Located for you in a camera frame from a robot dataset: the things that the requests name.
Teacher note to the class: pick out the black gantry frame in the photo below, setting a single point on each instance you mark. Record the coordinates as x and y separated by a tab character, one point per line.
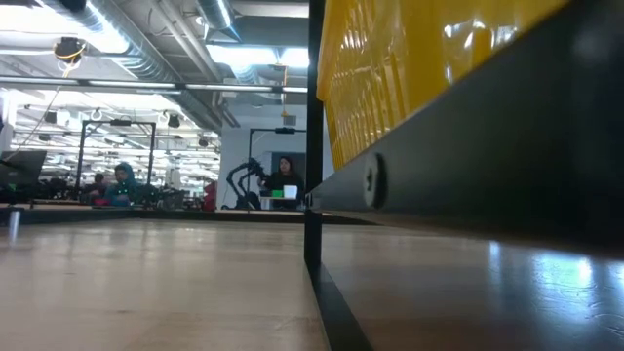
278	130
117	123

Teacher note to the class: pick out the silver ceiling air duct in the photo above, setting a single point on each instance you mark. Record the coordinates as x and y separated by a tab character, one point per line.
146	63

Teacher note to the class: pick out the small white box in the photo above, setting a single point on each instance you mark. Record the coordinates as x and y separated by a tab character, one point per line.
290	192

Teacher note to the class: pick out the small green object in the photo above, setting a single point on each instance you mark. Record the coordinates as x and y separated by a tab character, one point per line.
277	194

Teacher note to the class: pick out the long ceiling light bar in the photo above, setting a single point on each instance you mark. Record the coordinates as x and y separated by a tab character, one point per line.
136	84

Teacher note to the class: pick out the black aluminium table frame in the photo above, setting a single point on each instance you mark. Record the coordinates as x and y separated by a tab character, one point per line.
146	214

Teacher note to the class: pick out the person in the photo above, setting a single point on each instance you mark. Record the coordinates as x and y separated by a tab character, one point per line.
122	190
99	184
285	183

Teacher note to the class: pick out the red background object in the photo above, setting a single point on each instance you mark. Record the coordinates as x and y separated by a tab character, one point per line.
210	195

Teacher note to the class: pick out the dark laptop screen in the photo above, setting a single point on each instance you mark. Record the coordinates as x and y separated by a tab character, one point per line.
24	168

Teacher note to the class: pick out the black background robot arm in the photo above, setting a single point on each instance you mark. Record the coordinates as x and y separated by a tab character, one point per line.
239	175

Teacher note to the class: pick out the small grey hanging box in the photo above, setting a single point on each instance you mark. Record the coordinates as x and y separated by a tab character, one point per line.
289	121

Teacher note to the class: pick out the yellow slotted plastic basket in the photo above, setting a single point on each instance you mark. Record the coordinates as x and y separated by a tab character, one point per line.
390	73

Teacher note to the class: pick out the round silver shelf screw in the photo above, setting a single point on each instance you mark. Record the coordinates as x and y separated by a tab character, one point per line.
374	180

